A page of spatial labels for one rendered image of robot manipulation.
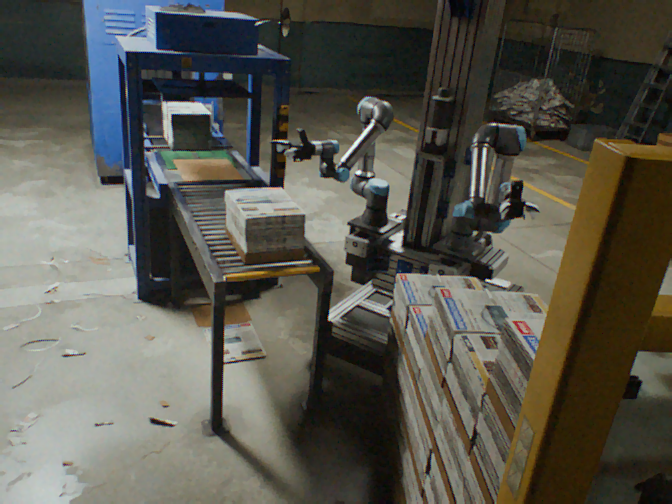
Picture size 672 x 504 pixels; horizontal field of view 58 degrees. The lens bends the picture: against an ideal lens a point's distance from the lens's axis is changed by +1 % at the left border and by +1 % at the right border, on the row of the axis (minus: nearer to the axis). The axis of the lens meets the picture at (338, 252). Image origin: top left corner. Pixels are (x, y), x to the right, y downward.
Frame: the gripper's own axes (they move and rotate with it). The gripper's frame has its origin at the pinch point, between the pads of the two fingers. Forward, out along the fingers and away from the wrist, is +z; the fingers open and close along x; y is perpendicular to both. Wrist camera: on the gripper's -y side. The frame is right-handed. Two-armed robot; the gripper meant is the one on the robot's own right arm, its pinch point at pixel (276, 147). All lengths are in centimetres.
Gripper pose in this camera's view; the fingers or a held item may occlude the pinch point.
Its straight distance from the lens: 299.8
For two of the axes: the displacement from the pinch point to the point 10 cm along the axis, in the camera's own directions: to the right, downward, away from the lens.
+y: -1.6, 8.5, 5.1
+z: -8.4, 1.5, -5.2
